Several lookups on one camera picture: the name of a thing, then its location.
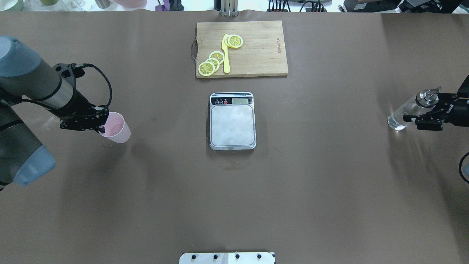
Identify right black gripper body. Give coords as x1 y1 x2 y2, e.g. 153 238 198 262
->
403 77 469 131

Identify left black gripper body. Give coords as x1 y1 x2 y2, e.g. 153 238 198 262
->
54 63 110 132

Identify clear glass sauce bottle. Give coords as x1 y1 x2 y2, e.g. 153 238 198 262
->
388 86 441 131

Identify pink plastic cup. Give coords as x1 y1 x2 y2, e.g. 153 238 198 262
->
98 112 131 144

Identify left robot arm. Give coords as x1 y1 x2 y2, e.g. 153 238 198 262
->
0 36 113 190

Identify silver kitchen scale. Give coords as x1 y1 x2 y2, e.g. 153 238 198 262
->
209 92 256 151

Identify lemon slice end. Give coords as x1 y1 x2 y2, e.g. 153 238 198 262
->
198 61 217 77

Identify lemon slice middle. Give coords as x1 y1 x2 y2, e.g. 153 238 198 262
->
206 57 220 73

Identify lemon slice near knife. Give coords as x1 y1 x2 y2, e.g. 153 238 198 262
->
208 51 225 63

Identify yellow plastic knife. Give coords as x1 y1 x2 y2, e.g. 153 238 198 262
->
221 34 230 74

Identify lemon slice single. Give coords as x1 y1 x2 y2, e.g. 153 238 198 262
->
225 34 244 48

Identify bamboo cutting board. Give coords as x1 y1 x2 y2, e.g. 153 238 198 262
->
195 21 289 78

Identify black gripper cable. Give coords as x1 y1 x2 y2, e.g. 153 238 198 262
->
71 63 113 110

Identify aluminium frame post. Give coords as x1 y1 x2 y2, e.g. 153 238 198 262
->
219 0 239 17

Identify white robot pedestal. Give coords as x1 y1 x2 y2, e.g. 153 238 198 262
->
179 252 276 264

